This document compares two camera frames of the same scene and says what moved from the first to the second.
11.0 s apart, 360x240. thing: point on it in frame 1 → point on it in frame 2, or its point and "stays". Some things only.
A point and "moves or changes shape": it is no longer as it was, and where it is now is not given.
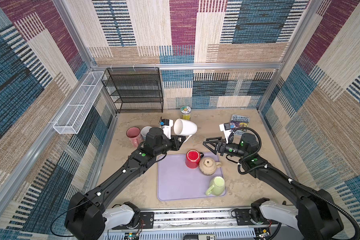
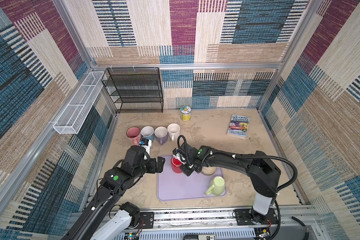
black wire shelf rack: (135, 90) stays
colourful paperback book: (237, 121) stays
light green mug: (218, 186) stays
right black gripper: (221, 145) → (187, 172)
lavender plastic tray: (175, 181) stays
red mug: (192, 158) moves or changes shape
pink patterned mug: (134, 135) stays
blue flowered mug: (144, 130) stays
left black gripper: (175, 143) → (159, 164)
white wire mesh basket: (72, 118) stays
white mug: (184, 127) moves or changes shape
